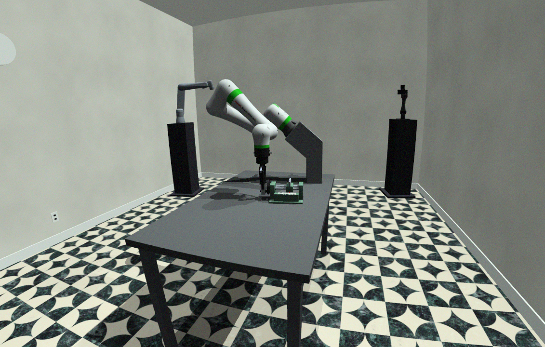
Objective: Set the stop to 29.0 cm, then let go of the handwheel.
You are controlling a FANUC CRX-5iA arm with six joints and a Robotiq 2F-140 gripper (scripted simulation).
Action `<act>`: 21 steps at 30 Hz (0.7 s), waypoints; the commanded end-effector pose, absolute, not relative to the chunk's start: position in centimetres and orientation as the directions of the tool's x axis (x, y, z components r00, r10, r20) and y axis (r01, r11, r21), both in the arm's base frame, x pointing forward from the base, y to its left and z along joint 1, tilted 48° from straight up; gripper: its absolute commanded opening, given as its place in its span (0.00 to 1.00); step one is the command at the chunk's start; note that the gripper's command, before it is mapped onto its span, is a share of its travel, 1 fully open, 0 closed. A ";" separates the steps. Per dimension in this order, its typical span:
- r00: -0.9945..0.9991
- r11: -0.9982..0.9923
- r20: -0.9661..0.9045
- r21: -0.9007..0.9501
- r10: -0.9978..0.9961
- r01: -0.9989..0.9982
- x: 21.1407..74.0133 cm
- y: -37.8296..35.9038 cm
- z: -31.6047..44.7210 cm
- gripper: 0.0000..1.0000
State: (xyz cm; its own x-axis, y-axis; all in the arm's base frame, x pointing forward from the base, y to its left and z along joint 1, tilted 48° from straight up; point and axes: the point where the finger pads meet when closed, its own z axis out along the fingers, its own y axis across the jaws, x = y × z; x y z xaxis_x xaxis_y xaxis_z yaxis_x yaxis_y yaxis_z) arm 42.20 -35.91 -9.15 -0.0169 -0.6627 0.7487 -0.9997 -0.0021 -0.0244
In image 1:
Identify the green bench vise with handwheel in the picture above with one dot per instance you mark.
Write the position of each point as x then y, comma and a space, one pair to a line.
285, 198

